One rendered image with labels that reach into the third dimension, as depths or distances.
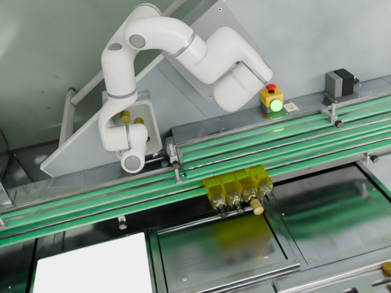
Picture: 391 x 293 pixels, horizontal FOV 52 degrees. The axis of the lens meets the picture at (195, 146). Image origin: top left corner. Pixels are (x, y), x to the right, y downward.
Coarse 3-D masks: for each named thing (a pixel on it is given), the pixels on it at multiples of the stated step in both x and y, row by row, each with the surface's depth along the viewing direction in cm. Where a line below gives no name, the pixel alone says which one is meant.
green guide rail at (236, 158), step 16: (336, 128) 155; (352, 128) 154; (368, 128) 152; (272, 144) 153; (288, 144) 152; (304, 144) 150; (320, 144) 150; (208, 160) 151; (224, 160) 150; (240, 160) 148; (256, 160) 147; (192, 176) 145
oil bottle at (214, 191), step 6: (204, 180) 147; (210, 180) 146; (216, 180) 145; (204, 186) 149; (210, 186) 143; (216, 186) 143; (210, 192) 140; (216, 192) 140; (222, 192) 139; (210, 198) 139; (216, 198) 138; (222, 198) 138; (216, 204) 138
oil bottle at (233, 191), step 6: (222, 174) 148; (228, 174) 148; (222, 180) 145; (228, 180) 145; (234, 180) 144; (222, 186) 144; (228, 186) 142; (234, 186) 142; (228, 192) 139; (234, 192) 139; (240, 192) 139; (228, 198) 139; (234, 198) 138; (240, 198) 139; (228, 204) 141
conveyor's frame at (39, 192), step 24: (312, 96) 160; (384, 96) 155; (216, 120) 156; (240, 120) 153; (264, 120) 151; (96, 168) 158; (120, 168) 156; (144, 168) 153; (168, 168) 152; (24, 192) 152; (48, 192) 150; (72, 192) 148
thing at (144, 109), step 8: (136, 104) 139; (144, 104) 147; (120, 112) 147; (136, 112) 149; (144, 112) 149; (152, 112) 142; (112, 120) 148; (120, 120) 149; (144, 120) 151; (152, 120) 144; (152, 128) 154; (152, 136) 155; (152, 144) 154; (160, 144) 150; (152, 152) 151
